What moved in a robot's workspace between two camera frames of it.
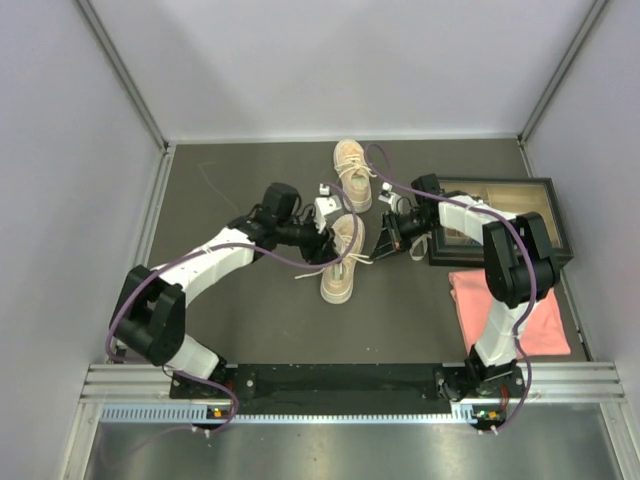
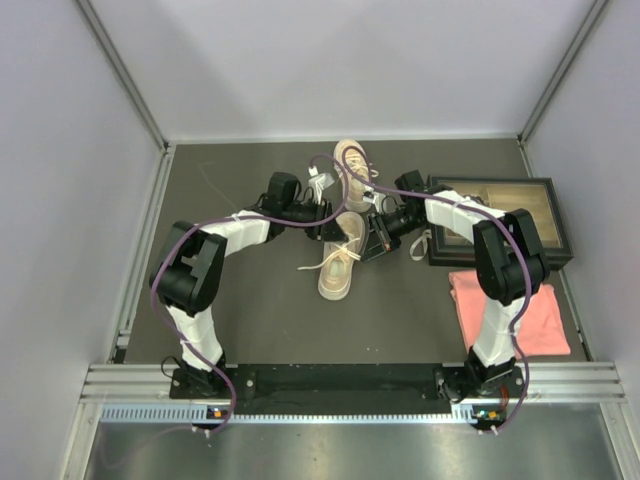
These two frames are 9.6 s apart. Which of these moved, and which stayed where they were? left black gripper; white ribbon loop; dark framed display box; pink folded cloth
Moved: left black gripper
Stayed: pink folded cloth; dark framed display box; white ribbon loop
